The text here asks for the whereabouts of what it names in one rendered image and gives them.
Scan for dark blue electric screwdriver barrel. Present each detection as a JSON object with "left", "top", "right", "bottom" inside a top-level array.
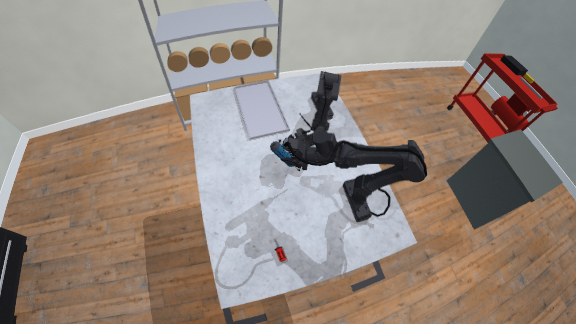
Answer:
[{"left": 270, "top": 141, "right": 299, "bottom": 170}]

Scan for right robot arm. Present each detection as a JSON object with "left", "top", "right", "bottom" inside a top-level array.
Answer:
[{"left": 296, "top": 71, "right": 341, "bottom": 145}]

